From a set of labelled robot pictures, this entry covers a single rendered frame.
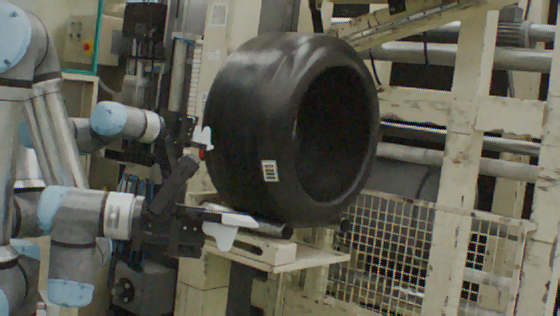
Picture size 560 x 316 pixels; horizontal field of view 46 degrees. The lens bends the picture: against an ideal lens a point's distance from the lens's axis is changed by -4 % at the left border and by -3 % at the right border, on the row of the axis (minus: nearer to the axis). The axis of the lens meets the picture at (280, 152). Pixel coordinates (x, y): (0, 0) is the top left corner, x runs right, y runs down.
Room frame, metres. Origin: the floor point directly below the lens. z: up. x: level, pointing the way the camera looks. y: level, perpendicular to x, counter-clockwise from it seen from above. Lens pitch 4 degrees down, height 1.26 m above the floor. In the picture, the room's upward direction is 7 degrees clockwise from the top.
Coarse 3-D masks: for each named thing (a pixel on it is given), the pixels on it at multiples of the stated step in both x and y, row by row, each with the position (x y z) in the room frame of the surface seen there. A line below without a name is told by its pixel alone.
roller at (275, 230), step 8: (208, 208) 2.05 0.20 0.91; (216, 208) 2.04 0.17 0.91; (224, 208) 2.02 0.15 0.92; (256, 216) 1.94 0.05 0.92; (264, 224) 1.90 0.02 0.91; (272, 224) 1.89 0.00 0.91; (280, 224) 1.88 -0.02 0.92; (288, 224) 1.88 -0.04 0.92; (264, 232) 1.91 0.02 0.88; (272, 232) 1.88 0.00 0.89; (280, 232) 1.86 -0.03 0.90; (288, 232) 1.87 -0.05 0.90
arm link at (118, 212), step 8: (112, 192) 1.08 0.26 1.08; (112, 200) 1.06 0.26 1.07; (120, 200) 1.06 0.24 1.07; (128, 200) 1.06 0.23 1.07; (112, 208) 1.05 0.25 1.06; (120, 208) 1.05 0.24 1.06; (128, 208) 1.05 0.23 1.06; (104, 216) 1.04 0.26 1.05; (112, 216) 1.04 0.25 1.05; (120, 216) 1.05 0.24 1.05; (128, 216) 1.05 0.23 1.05; (104, 224) 1.04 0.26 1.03; (112, 224) 1.05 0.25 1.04; (120, 224) 1.05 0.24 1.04; (128, 224) 1.05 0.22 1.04; (104, 232) 1.05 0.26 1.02; (112, 232) 1.05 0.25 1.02; (120, 232) 1.05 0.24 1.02; (128, 232) 1.06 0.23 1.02
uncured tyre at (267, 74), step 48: (240, 48) 1.97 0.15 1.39; (288, 48) 1.87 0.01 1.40; (336, 48) 1.94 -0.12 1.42; (240, 96) 1.84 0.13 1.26; (288, 96) 1.80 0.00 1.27; (336, 96) 2.28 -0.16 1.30; (240, 144) 1.82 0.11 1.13; (288, 144) 1.81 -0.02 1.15; (336, 144) 2.29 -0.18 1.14; (240, 192) 1.89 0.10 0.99; (288, 192) 1.84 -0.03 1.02; (336, 192) 2.18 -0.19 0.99
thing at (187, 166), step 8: (184, 160) 1.07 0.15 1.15; (192, 160) 1.08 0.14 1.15; (200, 160) 1.11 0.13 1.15; (176, 168) 1.07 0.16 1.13; (184, 168) 1.07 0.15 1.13; (192, 168) 1.07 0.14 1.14; (176, 176) 1.07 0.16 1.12; (184, 176) 1.07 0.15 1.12; (192, 176) 1.10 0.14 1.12; (168, 184) 1.07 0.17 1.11; (176, 184) 1.07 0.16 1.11; (160, 192) 1.07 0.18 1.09; (168, 192) 1.07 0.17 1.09; (176, 192) 1.07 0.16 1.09; (152, 200) 1.07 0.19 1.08; (160, 200) 1.07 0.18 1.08; (168, 200) 1.07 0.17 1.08; (152, 208) 1.06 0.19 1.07; (160, 208) 1.07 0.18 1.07
